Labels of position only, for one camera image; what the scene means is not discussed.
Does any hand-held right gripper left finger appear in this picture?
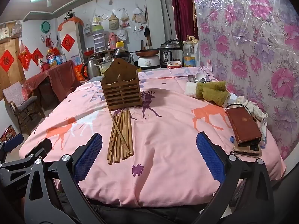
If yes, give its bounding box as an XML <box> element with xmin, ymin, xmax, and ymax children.
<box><xmin>23</xmin><ymin>133</ymin><xmax>104</xmax><ymax>224</ymax></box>

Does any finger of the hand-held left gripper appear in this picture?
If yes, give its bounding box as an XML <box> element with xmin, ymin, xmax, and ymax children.
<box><xmin>0</xmin><ymin>138</ymin><xmax>52</xmax><ymax>175</ymax></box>
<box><xmin>0</xmin><ymin>133</ymin><xmax>24</xmax><ymax>162</ymax></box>

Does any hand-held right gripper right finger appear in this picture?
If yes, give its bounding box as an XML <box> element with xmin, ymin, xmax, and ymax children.
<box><xmin>193</xmin><ymin>132</ymin><xmax>275</xmax><ymax>224</ymax></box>

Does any pile of wooden chopsticks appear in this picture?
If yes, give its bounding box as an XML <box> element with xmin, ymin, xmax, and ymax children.
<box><xmin>107</xmin><ymin>108</ymin><xmax>134</xmax><ymax>165</ymax></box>

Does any brown wooden chopstick holder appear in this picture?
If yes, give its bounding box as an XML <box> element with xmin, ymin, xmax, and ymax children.
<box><xmin>100</xmin><ymin>58</ymin><xmax>143</xmax><ymax>112</ymax></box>

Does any red printed box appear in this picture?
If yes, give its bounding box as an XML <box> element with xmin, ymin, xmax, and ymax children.
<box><xmin>0</xmin><ymin>125</ymin><xmax>17</xmax><ymax>143</ymax></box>

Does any phone in beige case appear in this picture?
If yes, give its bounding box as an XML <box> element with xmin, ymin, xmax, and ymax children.
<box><xmin>232</xmin><ymin>142</ymin><xmax>262</xmax><ymax>157</ymax></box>

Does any wooden chair with cushion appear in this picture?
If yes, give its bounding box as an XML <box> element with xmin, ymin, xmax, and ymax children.
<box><xmin>2</xmin><ymin>82</ymin><xmax>45</xmax><ymax>134</ymax></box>

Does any brown leather wallet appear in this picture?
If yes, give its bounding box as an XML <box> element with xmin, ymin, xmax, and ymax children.
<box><xmin>225</xmin><ymin>107</ymin><xmax>262</xmax><ymax>144</ymax></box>

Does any pink deer print tablecloth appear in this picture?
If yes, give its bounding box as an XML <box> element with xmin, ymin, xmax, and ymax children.
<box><xmin>19</xmin><ymin>66</ymin><xmax>287</xmax><ymax>208</ymax></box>

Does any wooden door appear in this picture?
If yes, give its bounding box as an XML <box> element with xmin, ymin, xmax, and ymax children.
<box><xmin>0</xmin><ymin>37</ymin><xmax>26</xmax><ymax>99</ymax></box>

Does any olive and white plush cloth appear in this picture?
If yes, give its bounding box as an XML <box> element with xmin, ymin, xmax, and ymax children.
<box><xmin>184</xmin><ymin>81</ymin><xmax>231</xmax><ymax>108</ymax></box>

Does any table with red cloth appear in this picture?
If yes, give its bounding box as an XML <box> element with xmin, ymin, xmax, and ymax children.
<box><xmin>22</xmin><ymin>60</ymin><xmax>80</xmax><ymax>109</ymax></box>

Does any red printed bag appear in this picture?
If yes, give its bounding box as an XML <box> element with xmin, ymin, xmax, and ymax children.
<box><xmin>74</xmin><ymin>65</ymin><xmax>85</xmax><ymax>82</ymax></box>

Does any steel kettle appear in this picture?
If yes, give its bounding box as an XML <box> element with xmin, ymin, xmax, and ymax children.
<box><xmin>81</xmin><ymin>58</ymin><xmax>103</xmax><ymax>80</ymax></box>

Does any yellow oil jug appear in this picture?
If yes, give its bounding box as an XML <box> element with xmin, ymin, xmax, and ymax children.
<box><xmin>46</xmin><ymin>50</ymin><xmax>57</xmax><ymax>68</ymax></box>

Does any clear plastic oil bottle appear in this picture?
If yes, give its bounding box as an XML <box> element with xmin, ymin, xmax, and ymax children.
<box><xmin>183</xmin><ymin>36</ymin><xmax>198</xmax><ymax>68</ymax></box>

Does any dark sauce bottle yellow cap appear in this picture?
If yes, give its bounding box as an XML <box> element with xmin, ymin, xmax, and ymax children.
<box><xmin>113</xmin><ymin>41</ymin><xmax>132</xmax><ymax>63</ymax></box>

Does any silver rice cooker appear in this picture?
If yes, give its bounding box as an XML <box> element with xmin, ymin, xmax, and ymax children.
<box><xmin>159</xmin><ymin>39</ymin><xmax>184</xmax><ymax>69</ymax></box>

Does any white rice cooker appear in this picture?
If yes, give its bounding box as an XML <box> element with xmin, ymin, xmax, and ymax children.
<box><xmin>137</xmin><ymin>55</ymin><xmax>161</xmax><ymax>70</ymax></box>

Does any white refrigerator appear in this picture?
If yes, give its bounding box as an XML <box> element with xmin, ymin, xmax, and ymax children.
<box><xmin>58</xmin><ymin>20</ymin><xmax>86</xmax><ymax>64</ymax></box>

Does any striped container green lid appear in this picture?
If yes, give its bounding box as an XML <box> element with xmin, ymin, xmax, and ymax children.
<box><xmin>92</xmin><ymin>24</ymin><xmax>105</xmax><ymax>53</ymax></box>

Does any pink thermos jug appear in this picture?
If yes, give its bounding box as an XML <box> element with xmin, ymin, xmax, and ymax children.
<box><xmin>108</xmin><ymin>32</ymin><xmax>117</xmax><ymax>50</ymax></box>

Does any red frying pan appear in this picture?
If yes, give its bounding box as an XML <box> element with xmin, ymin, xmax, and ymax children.
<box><xmin>134</xmin><ymin>49</ymin><xmax>161</xmax><ymax>57</ymax></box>

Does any orange fridge cover cloth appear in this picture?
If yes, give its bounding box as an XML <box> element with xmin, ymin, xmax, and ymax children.
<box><xmin>58</xmin><ymin>17</ymin><xmax>84</xmax><ymax>31</ymax></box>

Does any beige hanging pouch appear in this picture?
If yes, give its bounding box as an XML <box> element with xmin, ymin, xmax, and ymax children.
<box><xmin>108</xmin><ymin>13</ymin><xmax>120</xmax><ymax>30</ymax></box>

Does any hanging plastic bag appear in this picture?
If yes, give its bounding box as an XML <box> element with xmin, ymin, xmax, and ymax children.
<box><xmin>132</xmin><ymin>7</ymin><xmax>146</xmax><ymax>24</ymax></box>

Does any dark red curtain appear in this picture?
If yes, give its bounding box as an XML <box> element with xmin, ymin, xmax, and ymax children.
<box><xmin>170</xmin><ymin>0</ymin><xmax>199</xmax><ymax>43</ymax></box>

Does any floral plastic wall sheet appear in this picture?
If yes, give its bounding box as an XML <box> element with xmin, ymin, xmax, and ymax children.
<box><xmin>190</xmin><ymin>0</ymin><xmax>299</xmax><ymax>161</ymax></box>

